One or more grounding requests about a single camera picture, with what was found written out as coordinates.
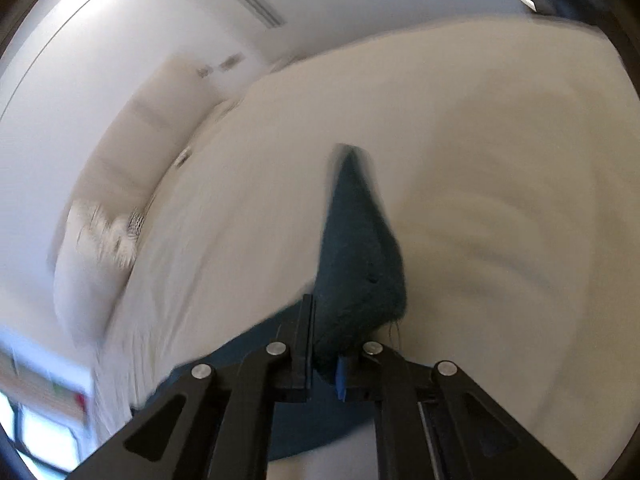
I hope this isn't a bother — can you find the beige padded headboard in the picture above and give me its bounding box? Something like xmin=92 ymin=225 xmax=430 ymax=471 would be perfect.
xmin=67 ymin=58 xmax=221 ymax=217

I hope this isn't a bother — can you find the white wall shelf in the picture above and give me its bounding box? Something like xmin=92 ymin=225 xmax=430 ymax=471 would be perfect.
xmin=1 ymin=347 xmax=92 ymax=427

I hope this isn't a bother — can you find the wall power socket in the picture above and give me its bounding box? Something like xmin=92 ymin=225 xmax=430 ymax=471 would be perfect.
xmin=218 ymin=53 xmax=244 ymax=72

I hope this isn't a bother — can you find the small white item on bed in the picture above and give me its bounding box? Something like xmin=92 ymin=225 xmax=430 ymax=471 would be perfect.
xmin=174 ymin=148 xmax=192 ymax=168

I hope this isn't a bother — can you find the dark teal knit sweater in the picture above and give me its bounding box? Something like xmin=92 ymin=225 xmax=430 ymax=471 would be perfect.
xmin=130 ymin=143 xmax=410 ymax=461

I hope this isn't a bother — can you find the white fluffy pillow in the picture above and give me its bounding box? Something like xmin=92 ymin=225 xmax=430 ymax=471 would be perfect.
xmin=53 ymin=200 xmax=138 ymax=347

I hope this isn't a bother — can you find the black framed window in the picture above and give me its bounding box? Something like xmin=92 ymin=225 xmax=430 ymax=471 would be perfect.
xmin=1 ymin=392 xmax=82 ymax=479

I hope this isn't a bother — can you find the black and white striped item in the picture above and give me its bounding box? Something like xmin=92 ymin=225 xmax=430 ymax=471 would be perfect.
xmin=126 ymin=210 xmax=145 ymax=240

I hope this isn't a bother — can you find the white wardrobe with black handles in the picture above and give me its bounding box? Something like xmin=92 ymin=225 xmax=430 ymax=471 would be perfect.
xmin=1 ymin=0 xmax=525 ymax=114

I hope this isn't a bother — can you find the red box on shelf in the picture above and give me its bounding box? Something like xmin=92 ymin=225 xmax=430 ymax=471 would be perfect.
xmin=74 ymin=393 xmax=87 ymax=411

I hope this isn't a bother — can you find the beige bed with duvet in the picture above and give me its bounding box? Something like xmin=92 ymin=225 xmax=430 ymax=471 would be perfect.
xmin=93 ymin=18 xmax=639 ymax=479

